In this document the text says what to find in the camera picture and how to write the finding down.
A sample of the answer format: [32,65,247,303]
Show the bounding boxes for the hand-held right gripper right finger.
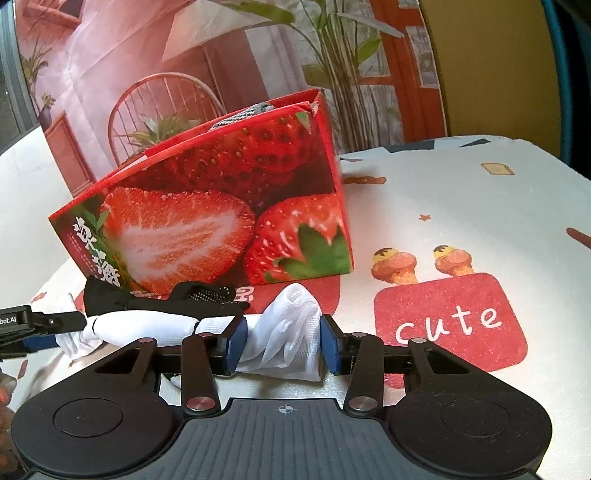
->
[320,314,476,418]

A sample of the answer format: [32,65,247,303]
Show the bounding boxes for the teal curtain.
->
[541,0,591,182]

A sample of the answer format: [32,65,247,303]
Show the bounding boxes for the white marble panel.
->
[0,124,90,298]

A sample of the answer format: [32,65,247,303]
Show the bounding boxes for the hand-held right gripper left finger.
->
[91,315,249,418]

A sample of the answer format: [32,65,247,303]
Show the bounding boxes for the person's left hand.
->
[0,368,20,462]

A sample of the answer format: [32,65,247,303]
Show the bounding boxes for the printed white tablecloth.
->
[0,134,591,480]

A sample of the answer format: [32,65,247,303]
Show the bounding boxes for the white soft cloth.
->
[54,283,324,383]

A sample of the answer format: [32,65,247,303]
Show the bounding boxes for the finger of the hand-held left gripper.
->
[28,311,89,332]
[22,334,63,355]

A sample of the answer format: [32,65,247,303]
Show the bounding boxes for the dark window frame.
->
[0,0,40,155]

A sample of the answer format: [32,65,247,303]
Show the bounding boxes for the black soft cloth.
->
[82,279,237,319]

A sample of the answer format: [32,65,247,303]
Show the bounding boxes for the red strawberry print box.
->
[48,88,355,302]

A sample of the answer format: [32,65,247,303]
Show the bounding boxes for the printed room scene wall tapestry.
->
[16,0,450,200]

